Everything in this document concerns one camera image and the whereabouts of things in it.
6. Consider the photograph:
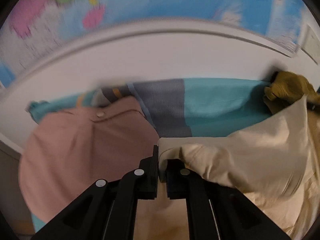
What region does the cream beige trench coat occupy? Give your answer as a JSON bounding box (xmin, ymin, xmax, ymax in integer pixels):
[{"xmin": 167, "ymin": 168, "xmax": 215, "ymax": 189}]
[{"xmin": 132, "ymin": 96, "xmax": 320, "ymax": 240}]

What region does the pink folded garment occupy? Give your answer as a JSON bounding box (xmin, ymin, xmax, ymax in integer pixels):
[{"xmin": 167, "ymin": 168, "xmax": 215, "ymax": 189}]
[{"xmin": 18, "ymin": 96, "xmax": 159, "ymax": 223}]

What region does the teal grey bed sheet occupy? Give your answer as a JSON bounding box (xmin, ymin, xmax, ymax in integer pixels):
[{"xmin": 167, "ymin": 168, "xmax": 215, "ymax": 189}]
[{"xmin": 27, "ymin": 79, "xmax": 268, "ymax": 230}]

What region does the olive green coat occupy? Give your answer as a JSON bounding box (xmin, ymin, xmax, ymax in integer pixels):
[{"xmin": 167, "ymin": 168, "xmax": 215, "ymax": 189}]
[{"xmin": 264, "ymin": 71, "xmax": 319, "ymax": 113}]

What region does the white wall socket panel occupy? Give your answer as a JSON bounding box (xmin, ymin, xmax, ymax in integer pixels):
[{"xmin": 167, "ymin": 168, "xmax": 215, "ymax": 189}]
[{"xmin": 301, "ymin": 25, "xmax": 320, "ymax": 64}]

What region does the colourful wall map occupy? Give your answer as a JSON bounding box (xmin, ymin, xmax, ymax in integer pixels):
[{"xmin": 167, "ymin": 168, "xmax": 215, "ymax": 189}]
[{"xmin": 1, "ymin": 0, "xmax": 305, "ymax": 89}]

